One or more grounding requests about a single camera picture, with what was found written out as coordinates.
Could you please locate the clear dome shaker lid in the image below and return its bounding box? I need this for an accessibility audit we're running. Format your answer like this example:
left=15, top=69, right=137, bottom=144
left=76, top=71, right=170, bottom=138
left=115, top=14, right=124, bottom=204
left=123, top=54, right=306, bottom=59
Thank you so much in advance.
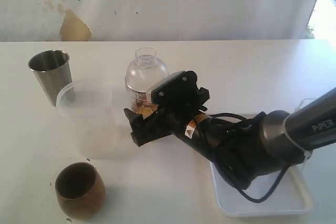
left=125, top=48, right=169, bottom=93

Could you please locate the stainless steel cup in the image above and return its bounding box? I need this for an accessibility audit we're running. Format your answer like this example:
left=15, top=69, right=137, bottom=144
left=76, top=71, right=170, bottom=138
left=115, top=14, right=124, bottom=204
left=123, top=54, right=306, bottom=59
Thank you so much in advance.
left=28, top=50, right=72, bottom=106

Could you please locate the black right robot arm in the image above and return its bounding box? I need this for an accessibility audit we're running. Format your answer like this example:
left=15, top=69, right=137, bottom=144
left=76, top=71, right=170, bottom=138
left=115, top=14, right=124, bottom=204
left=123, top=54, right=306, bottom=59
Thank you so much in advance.
left=124, top=76, right=335, bottom=191

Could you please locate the white rectangular tray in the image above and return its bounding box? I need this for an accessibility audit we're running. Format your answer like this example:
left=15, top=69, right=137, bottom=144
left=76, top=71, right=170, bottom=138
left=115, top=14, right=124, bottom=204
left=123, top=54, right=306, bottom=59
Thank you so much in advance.
left=206, top=111, right=312, bottom=217

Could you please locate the translucent plastic cup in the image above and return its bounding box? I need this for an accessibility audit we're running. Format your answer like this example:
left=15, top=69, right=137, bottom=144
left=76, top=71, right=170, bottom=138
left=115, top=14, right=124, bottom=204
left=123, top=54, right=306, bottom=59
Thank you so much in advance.
left=56, top=79, right=123, bottom=160

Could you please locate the clear plastic shaker cup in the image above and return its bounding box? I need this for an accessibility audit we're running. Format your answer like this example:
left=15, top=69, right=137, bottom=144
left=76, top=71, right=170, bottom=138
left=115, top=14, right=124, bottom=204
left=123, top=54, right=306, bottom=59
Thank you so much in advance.
left=126, top=85, right=158, bottom=119

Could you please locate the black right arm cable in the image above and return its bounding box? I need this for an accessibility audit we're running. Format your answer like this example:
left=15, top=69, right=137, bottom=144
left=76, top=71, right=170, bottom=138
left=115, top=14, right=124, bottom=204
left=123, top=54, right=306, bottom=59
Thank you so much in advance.
left=209, top=112, right=310, bottom=204

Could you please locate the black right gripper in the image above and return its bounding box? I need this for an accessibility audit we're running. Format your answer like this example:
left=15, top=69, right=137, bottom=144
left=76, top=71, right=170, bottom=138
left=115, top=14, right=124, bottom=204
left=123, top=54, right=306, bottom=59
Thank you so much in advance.
left=123, top=88, right=210, bottom=146

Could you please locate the brown wooden cup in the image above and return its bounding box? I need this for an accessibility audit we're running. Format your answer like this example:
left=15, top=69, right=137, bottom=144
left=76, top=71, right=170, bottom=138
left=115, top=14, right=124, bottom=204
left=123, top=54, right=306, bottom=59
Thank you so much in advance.
left=55, top=162, right=106, bottom=221

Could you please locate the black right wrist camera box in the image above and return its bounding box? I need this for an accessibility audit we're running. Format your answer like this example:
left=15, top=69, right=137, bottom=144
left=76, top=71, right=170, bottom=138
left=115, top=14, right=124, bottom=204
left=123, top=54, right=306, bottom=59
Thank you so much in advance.
left=146, top=70, right=198, bottom=107

